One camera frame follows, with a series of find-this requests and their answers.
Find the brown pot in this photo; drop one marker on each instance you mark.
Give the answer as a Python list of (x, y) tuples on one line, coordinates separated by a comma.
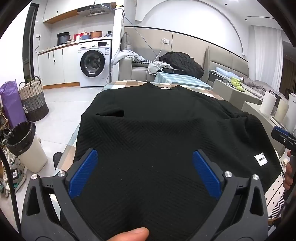
[(96, 34)]

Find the white wall cabinet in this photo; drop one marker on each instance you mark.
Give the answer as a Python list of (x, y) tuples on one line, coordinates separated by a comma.
[(60, 11)]

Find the small table blue checkered cloth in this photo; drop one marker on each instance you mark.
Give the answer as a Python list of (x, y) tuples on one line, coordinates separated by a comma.
[(180, 80)]

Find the dark door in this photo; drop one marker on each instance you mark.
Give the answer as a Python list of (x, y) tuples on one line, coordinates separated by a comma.
[(29, 41)]

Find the grey bed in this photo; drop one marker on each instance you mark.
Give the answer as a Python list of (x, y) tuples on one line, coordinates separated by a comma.
[(259, 85)]

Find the black jacket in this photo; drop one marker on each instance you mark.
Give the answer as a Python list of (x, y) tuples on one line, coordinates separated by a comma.
[(182, 62)]

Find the white wall socket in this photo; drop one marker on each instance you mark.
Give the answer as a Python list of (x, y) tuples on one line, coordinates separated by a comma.
[(165, 41)]

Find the person's right hand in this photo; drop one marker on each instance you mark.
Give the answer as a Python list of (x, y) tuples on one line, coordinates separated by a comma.
[(289, 176)]

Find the brown blue checkered tablecloth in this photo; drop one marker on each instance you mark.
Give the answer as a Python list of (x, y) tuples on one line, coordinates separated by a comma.
[(120, 85)]

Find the grey sofa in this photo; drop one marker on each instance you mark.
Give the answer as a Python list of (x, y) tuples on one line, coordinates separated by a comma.
[(138, 71)]

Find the black cooking pot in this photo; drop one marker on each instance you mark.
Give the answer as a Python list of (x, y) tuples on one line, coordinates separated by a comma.
[(63, 38)]

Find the white crumpled garment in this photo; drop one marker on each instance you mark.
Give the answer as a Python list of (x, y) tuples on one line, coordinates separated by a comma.
[(156, 67)]

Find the red box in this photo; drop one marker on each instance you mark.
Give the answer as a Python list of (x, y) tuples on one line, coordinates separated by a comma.
[(79, 36)]

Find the white washing machine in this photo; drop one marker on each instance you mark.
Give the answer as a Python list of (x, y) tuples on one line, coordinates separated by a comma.
[(94, 62)]

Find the white kitchen base cabinet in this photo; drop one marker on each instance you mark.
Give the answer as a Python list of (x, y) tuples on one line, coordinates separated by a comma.
[(57, 67)]

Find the cardboard box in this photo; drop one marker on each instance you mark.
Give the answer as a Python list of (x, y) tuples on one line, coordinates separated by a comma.
[(231, 95)]

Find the white curtain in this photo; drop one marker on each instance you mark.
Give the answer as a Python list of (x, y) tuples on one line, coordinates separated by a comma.
[(268, 55)]

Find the white bin with black bag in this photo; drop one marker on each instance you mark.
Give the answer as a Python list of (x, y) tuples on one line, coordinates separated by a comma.
[(30, 150)]

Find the houndstooth cushion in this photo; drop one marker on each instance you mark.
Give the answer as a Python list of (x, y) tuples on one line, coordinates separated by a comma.
[(141, 63)]

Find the woven laundry basket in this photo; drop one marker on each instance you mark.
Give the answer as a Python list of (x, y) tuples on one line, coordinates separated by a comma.
[(33, 102)]

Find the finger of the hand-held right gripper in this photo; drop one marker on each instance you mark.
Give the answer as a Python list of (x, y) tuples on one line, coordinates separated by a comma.
[(281, 136)]

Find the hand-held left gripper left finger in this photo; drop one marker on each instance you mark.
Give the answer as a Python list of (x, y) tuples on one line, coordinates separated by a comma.
[(83, 173)]

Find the black knit sweater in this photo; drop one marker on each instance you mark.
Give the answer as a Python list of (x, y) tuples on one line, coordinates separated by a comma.
[(150, 129)]

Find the person's left hand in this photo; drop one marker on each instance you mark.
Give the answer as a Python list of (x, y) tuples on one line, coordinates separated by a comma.
[(131, 235)]

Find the light grey cloth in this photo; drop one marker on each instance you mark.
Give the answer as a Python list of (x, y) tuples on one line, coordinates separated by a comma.
[(124, 55)]

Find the steel range hood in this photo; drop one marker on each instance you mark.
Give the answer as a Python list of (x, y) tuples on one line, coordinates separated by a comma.
[(94, 10)]

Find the yellow green cloth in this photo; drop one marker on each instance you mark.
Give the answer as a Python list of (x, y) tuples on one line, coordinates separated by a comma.
[(237, 83)]

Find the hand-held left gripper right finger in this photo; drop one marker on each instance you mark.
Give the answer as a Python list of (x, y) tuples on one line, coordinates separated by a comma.
[(207, 173)]

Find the purple bag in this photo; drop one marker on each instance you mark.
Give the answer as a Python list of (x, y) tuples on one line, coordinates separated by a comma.
[(12, 104)]

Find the white green sneaker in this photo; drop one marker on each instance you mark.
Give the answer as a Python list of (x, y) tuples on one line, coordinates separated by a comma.
[(17, 179)]

